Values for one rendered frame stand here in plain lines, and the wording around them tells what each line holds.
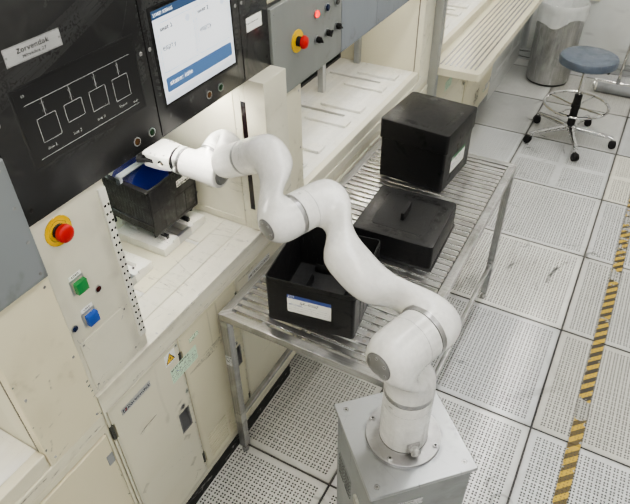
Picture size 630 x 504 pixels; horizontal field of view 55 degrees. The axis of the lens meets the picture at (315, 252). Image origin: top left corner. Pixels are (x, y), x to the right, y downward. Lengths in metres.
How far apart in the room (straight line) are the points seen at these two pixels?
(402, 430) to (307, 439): 1.05
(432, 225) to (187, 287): 0.84
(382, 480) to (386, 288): 0.48
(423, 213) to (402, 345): 0.95
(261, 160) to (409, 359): 0.55
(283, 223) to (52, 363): 0.59
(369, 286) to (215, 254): 0.76
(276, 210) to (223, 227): 0.74
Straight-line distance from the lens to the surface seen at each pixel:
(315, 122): 2.65
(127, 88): 1.38
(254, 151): 1.41
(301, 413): 2.56
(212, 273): 1.87
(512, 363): 2.85
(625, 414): 2.84
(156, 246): 1.97
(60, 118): 1.26
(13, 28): 1.18
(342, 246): 1.32
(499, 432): 2.61
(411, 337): 1.25
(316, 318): 1.78
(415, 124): 2.35
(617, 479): 2.64
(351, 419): 1.62
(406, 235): 2.01
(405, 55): 3.15
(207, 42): 1.57
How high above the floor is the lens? 2.09
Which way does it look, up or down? 40 degrees down
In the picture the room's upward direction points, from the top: 1 degrees counter-clockwise
